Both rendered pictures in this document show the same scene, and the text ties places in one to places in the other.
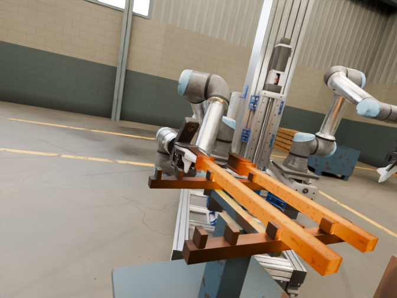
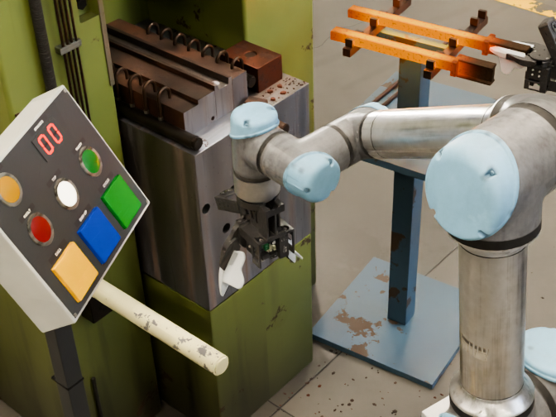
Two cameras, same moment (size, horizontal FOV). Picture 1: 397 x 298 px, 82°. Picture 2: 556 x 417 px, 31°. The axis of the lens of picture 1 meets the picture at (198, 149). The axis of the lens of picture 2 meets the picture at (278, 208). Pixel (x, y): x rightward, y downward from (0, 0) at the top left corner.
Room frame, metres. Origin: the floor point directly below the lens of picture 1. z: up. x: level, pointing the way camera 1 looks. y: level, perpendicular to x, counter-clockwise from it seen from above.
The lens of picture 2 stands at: (2.15, -1.48, 2.11)
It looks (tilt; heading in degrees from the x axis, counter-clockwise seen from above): 37 degrees down; 151
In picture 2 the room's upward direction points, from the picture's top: 2 degrees counter-clockwise
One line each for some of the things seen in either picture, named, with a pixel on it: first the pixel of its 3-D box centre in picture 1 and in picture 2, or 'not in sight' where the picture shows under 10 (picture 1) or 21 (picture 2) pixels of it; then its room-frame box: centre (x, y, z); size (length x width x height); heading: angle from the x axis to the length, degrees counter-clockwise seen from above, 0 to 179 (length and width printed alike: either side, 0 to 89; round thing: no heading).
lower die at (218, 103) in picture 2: not in sight; (150, 73); (0.23, -0.73, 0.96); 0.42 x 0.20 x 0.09; 19
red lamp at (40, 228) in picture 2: not in sight; (40, 229); (0.81, -1.18, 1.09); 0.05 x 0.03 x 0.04; 109
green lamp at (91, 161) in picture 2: not in sight; (90, 161); (0.68, -1.04, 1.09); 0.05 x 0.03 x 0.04; 109
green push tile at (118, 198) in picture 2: not in sight; (120, 202); (0.71, -1.01, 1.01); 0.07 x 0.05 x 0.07; 134
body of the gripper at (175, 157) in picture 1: (182, 153); (553, 70); (0.71, 0.05, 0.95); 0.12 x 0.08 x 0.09; 27
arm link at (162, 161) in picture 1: (168, 164); not in sight; (0.85, 0.10, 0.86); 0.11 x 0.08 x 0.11; 78
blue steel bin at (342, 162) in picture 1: (322, 156); not in sight; (5.54, -3.01, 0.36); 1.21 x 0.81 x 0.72; 7
